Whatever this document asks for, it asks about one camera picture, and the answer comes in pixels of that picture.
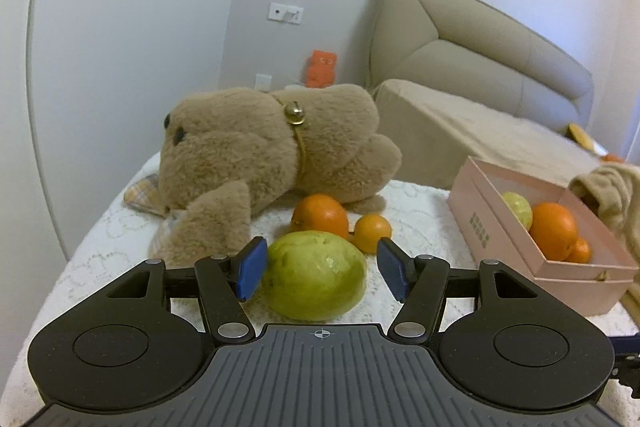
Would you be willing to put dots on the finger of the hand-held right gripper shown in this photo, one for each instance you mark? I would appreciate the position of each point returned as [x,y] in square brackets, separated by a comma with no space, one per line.
[627,344]

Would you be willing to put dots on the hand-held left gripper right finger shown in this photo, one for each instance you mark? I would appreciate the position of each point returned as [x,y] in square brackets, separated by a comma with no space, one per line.
[392,269]

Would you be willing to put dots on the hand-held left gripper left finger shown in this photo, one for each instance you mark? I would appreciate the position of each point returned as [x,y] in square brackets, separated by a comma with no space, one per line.
[252,267]

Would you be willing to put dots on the green guava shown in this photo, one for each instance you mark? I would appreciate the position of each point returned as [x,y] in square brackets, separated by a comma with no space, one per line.
[315,277]
[517,207]

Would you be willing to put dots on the pink cardboard box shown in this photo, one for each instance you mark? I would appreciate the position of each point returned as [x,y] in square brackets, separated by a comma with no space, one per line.
[580,292]

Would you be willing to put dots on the large orange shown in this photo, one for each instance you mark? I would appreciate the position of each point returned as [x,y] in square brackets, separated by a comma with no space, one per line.
[552,229]

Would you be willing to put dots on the small orange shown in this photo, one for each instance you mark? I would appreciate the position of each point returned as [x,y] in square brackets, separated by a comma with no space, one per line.
[372,229]
[581,252]

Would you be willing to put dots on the brown plush toy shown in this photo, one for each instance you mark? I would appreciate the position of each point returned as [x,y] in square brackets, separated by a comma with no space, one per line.
[240,142]

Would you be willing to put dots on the bed with beige sheet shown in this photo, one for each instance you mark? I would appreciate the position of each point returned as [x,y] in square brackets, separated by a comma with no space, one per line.
[450,127]

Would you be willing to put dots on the beige fleece blanket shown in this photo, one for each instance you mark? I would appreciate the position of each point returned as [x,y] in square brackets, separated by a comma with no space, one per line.
[612,187]

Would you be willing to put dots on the white round side table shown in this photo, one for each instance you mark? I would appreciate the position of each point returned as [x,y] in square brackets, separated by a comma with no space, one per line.
[294,86]

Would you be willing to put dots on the small orange item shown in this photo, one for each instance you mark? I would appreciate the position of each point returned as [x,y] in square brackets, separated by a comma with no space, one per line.
[613,158]

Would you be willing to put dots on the orange owl figure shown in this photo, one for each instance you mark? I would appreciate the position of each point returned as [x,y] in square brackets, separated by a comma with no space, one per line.
[321,68]

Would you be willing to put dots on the yellow plush item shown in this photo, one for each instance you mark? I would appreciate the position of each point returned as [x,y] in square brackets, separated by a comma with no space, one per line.
[580,136]

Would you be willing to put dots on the beige padded headboard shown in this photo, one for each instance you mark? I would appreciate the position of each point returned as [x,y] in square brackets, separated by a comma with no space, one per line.
[475,57]

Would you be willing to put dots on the white wall plate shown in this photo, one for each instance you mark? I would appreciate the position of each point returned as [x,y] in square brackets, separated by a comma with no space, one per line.
[263,82]

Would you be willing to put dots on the white wall socket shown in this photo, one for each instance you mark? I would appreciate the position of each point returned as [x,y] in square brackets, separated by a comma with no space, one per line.
[286,13]

